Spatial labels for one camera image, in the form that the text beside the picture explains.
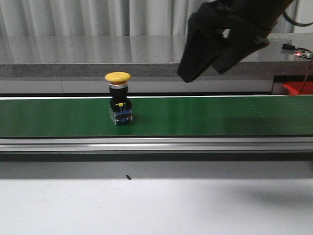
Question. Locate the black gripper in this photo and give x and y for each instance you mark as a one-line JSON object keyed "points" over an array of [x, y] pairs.
{"points": [[206, 46]]}

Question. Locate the grey stone right slab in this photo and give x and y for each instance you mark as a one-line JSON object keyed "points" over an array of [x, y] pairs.
{"points": [[273, 60]]}

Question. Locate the grey stone slab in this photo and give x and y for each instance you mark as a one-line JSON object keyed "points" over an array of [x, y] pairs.
{"points": [[273, 60], [90, 56]]}

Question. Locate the small black sensor box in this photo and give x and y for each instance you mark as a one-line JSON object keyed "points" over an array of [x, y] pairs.
{"points": [[288, 47]]}

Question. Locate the green circuit board red LED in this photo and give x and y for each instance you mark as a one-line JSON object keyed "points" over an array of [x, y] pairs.
{"points": [[304, 53]]}

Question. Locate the red plastic bin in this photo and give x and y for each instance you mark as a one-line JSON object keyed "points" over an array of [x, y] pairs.
{"points": [[294, 88]]}

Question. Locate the green conveyor belt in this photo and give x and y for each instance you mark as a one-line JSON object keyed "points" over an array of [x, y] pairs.
{"points": [[162, 116]]}

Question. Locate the grey stone left slab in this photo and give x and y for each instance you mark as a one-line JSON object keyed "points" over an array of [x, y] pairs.
{"points": [[90, 56]]}

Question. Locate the grey pleated curtain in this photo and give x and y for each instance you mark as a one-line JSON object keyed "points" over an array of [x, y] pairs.
{"points": [[96, 17]]}

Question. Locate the aluminium conveyor frame rail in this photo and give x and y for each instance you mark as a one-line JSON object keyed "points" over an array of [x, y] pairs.
{"points": [[145, 149]]}

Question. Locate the yellow mushroom push button switch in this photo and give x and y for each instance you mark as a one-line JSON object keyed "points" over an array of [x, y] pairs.
{"points": [[120, 106]]}

